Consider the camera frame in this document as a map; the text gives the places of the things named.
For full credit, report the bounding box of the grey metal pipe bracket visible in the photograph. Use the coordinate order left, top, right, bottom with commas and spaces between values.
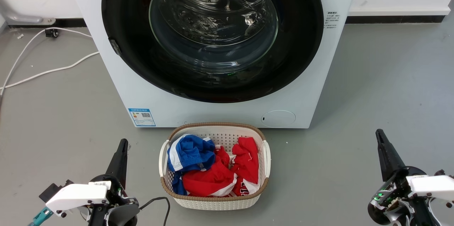
0, 2, 56, 26

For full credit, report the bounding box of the white front-load washing machine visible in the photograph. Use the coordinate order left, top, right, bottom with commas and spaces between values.
63, 0, 362, 129

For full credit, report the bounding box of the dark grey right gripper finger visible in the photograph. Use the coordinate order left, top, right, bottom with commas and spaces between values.
375, 129, 407, 182

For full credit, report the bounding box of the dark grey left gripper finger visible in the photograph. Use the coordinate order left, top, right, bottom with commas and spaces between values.
105, 139, 129, 189

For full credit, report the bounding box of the round white filter cover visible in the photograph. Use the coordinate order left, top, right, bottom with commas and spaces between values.
261, 110, 297, 128

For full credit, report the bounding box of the white wall ledge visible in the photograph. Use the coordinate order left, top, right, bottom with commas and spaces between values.
348, 6, 452, 17

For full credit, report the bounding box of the red and white garment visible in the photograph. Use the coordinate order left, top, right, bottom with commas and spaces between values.
182, 136, 260, 197

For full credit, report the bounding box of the blue and white garment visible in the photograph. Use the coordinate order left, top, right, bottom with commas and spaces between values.
167, 134, 216, 195

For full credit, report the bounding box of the black baseboard strip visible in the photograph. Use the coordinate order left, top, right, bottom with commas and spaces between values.
345, 15, 444, 24
7, 18, 88, 29

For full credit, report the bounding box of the small black text sticker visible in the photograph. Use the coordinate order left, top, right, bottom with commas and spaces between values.
326, 11, 341, 32

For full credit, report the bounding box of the white power cable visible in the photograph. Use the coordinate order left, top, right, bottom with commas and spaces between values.
0, 27, 93, 98
0, 51, 100, 90

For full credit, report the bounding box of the blue energy label sticker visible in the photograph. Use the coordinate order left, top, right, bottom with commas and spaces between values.
128, 108, 156, 127

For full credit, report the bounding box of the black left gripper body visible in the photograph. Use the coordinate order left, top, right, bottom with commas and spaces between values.
87, 174, 140, 226

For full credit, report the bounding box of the black round glass washer door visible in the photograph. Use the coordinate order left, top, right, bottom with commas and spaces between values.
101, 0, 324, 104

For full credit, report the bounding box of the white woven laundry basket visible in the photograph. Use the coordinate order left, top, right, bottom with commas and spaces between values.
159, 122, 271, 211

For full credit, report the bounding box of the teal connector plug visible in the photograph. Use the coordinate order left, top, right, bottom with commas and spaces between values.
28, 207, 54, 226

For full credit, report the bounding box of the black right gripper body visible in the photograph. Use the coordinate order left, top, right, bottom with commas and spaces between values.
367, 166, 454, 226

